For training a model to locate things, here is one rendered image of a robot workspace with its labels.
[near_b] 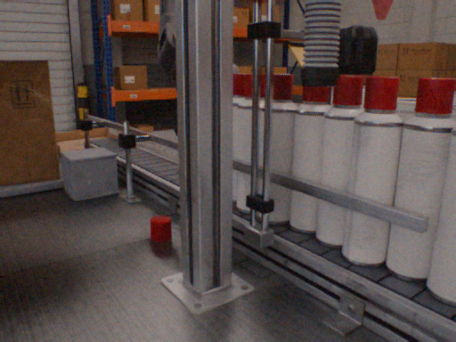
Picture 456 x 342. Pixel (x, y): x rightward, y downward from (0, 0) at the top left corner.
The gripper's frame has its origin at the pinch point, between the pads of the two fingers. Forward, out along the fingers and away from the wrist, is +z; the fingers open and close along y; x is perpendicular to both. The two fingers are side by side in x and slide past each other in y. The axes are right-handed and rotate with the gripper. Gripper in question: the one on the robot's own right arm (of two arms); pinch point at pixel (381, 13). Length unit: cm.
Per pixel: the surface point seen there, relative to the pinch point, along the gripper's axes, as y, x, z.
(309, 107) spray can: -3.4, 19.4, 13.0
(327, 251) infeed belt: -9.4, 21.5, 29.6
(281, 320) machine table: -11.1, 30.3, 34.4
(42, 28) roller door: 426, -29, -40
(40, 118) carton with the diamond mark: 54, 41, 18
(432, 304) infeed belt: -22.7, 22.1, 29.5
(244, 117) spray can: 6.8, 21.5, 15.1
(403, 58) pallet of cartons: 164, -297, -3
